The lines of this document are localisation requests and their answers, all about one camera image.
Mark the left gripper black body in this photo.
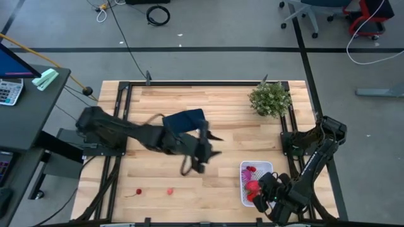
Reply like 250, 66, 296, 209
176, 121, 213, 174

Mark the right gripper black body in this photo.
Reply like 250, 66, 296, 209
252, 172, 290, 213

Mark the white perforated plastic basket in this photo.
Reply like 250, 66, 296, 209
239, 160, 275, 208

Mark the folded navy cloth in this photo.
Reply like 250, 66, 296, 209
162, 108, 206, 135

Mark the green potted plant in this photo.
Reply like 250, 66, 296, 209
247, 81, 293, 118

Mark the grey table foot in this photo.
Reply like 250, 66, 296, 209
355, 82, 404, 98

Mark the black box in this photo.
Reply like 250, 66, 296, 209
125, 0, 171, 5

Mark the grey office chair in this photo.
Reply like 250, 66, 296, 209
279, 0, 354, 39

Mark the mint green stapler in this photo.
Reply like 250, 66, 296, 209
31, 68, 60, 92

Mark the black desk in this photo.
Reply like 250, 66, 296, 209
0, 64, 85, 221

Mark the black keyboard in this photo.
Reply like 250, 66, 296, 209
0, 151, 13, 187

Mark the grey desk calculator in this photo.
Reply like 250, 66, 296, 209
0, 78, 25, 107

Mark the red cart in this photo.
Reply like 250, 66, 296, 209
343, 0, 395, 41

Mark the computer monitor blue screen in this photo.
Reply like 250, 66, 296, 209
0, 42, 42, 79

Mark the black metal table frame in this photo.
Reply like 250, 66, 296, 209
71, 80, 340, 227

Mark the long black floor cable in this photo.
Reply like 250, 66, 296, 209
106, 0, 148, 79

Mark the coiled black cable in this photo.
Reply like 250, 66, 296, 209
146, 5, 171, 27

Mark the white floor cable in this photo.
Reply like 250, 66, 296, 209
346, 0, 404, 66

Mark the looped white cable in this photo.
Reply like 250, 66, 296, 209
96, 0, 127, 23

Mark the yellow cable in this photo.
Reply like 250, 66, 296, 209
0, 33, 98, 102

